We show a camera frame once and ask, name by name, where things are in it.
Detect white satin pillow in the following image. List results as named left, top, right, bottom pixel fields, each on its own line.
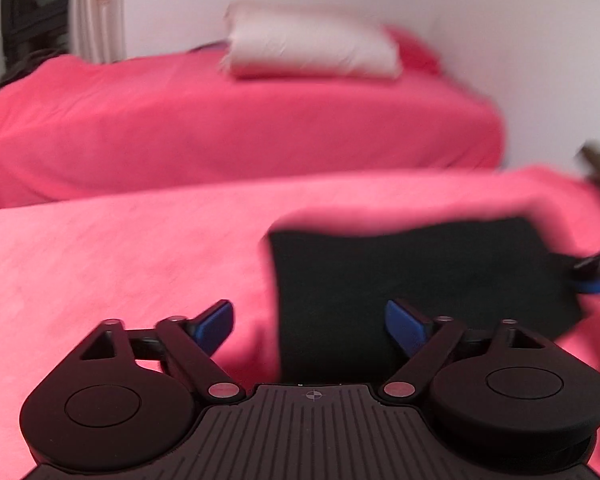
left=222, top=1, right=402, bottom=81

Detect white pleated curtain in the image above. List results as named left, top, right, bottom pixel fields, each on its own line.
left=69, top=0, right=127, bottom=64

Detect pink fleece blanket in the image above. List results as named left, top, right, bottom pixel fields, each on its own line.
left=0, top=165, right=600, bottom=480

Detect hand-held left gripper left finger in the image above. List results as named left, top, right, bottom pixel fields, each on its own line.
left=79, top=300, right=242, bottom=402

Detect folded coral blanket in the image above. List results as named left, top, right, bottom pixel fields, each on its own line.
left=386, top=25, right=443, bottom=75

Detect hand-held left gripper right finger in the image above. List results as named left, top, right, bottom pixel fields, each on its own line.
left=380, top=300, right=556, bottom=402

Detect pink-covered bed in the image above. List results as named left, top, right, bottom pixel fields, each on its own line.
left=0, top=52, right=507, bottom=211

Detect dark wooden furniture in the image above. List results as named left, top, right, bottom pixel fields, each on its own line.
left=0, top=0, right=75, bottom=87

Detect black pants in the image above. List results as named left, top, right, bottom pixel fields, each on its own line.
left=265, top=216, right=587, bottom=386

